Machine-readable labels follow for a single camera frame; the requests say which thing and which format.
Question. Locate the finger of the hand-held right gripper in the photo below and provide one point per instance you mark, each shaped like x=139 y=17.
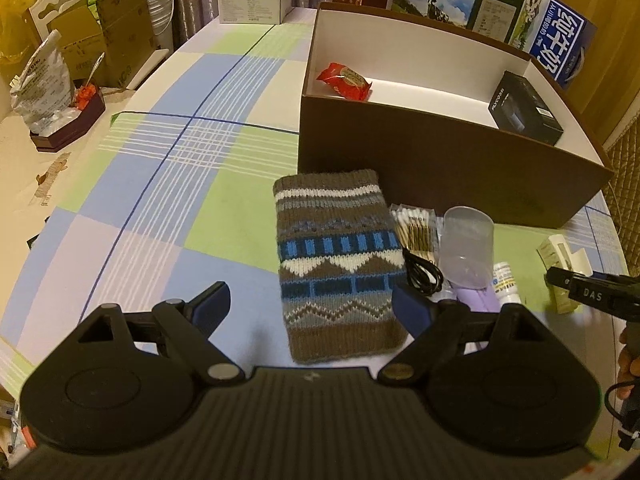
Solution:
x=562 y=277

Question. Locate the brown patterned knit pouch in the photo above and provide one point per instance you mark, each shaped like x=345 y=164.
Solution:
x=330 y=260

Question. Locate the red snack packet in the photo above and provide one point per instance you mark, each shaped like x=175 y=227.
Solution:
x=345 y=80

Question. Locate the white bottle blue label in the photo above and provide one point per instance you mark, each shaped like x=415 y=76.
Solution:
x=506 y=282

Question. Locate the checkered tablecloth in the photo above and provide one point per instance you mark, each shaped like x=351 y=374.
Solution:
x=150 y=185

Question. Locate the plastic bag in tray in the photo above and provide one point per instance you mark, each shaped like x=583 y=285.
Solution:
x=42 y=85

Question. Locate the purple plastic item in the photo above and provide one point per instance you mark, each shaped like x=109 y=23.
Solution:
x=477 y=300

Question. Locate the blue milk carton box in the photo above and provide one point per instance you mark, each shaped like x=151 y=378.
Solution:
x=560 y=35

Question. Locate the person's right hand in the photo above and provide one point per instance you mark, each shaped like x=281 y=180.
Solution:
x=630 y=365

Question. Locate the orange small object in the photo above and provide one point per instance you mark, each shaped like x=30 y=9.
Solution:
x=84 y=96

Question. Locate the clear plastic cup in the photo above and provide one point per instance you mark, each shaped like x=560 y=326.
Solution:
x=467 y=245

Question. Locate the quilted chair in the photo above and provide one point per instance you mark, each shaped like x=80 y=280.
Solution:
x=625 y=160

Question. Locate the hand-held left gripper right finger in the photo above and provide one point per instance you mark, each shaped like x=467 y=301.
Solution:
x=409 y=310

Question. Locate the yellow plastic bag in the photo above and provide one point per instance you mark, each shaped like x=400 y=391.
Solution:
x=20 y=5

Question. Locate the brown cardboard box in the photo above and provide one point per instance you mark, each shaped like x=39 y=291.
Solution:
x=425 y=160

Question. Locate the black product box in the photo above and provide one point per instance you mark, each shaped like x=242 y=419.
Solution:
x=527 y=107

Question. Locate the metal bucket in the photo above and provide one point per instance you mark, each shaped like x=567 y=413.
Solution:
x=160 y=10

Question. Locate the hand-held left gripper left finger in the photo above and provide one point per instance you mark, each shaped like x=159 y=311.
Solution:
x=214 y=305

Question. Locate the cotton swab pack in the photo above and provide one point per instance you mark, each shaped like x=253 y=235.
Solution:
x=415 y=230

